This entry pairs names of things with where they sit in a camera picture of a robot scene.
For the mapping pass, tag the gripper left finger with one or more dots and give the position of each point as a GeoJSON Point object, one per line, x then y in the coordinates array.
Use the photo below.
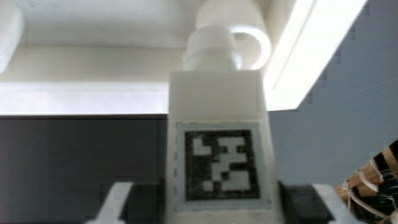
{"type": "Point", "coordinates": [132, 205]}

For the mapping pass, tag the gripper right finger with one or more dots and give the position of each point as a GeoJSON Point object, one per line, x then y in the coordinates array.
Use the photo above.
{"type": "Point", "coordinates": [313, 205]}

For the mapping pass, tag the white square tabletop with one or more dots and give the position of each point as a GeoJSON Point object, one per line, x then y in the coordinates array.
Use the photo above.
{"type": "Point", "coordinates": [166, 56]}

